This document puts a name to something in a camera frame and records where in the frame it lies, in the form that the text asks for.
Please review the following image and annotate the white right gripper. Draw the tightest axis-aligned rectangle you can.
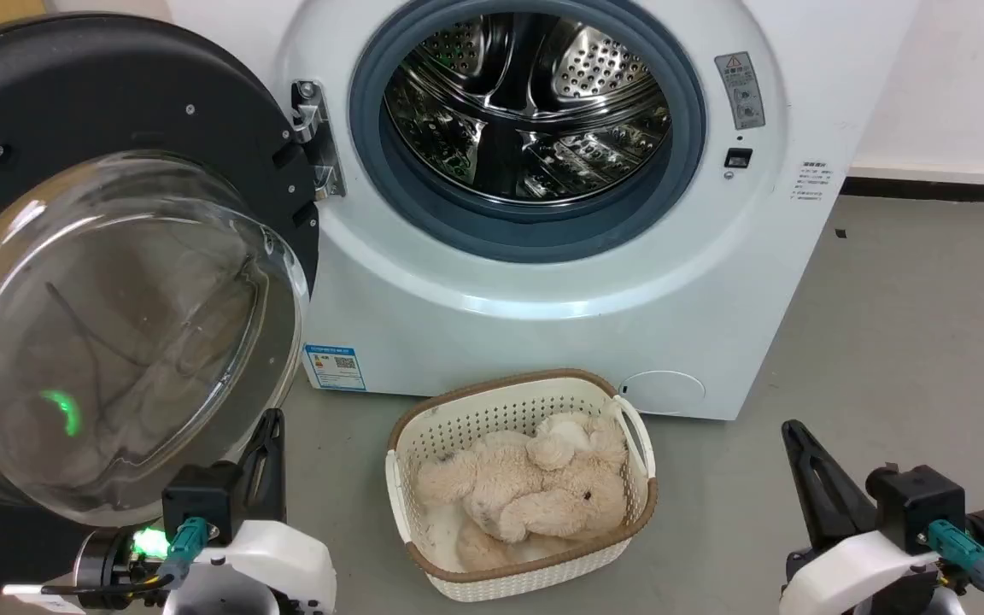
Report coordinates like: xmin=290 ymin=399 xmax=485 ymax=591
xmin=777 ymin=419 xmax=944 ymax=615

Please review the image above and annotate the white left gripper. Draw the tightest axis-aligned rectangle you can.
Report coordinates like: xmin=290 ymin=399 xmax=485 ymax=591
xmin=166 ymin=408 xmax=338 ymax=615

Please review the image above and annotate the black round glass washer door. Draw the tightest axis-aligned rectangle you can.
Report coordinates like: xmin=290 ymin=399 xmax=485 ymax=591
xmin=0 ymin=12 xmax=322 ymax=599

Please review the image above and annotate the white front-load washing machine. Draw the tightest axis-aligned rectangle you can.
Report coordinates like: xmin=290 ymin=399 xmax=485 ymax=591
xmin=166 ymin=0 xmax=922 ymax=422

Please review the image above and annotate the metal washer door hinge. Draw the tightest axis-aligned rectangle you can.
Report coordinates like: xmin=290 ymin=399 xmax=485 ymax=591
xmin=290 ymin=79 xmax=348 ymax=201

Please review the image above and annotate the blue and white QR sticker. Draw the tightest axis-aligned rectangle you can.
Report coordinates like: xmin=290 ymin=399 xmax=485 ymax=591
xmin=302 ymin=343 xmax=367 ymax=392

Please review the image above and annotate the round white filter cover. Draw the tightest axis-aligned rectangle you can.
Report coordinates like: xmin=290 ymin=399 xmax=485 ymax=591
xmin=619 ymin=369 xmax=707 ymax=418

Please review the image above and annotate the cream plastic laundry basket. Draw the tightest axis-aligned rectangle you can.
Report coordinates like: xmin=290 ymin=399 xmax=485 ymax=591
xmin=384 ymin=368 xmax=659 ymax=603

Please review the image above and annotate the beige plush teddy bear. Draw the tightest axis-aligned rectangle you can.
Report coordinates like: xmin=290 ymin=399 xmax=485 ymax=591
xmin=415 ymin=412 xmax=630 ymax=573

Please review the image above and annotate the small printed text label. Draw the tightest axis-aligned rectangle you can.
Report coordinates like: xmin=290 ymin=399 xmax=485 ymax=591
xmin=794 ymin=160 xmax=835 ymax=207

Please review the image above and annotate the grey warning label sticker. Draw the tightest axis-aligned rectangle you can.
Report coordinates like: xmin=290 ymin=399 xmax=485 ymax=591
xmin=714 ymin=51 xmax=767 ymax=132

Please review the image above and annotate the stainless steel washer drum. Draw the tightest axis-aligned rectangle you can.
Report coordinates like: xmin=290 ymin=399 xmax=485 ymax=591
xmin=383 ymin=10 xmax=674 ymax=206

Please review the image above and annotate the teal plug right camera cable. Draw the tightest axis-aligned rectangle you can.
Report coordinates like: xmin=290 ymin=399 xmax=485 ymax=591
xmin=926 ymin=518 xmax=984 ymax=615

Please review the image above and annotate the black wall baseboard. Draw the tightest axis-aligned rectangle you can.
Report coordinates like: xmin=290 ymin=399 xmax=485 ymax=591
xmin=840 ymin=175 xmax=984 ymax=206

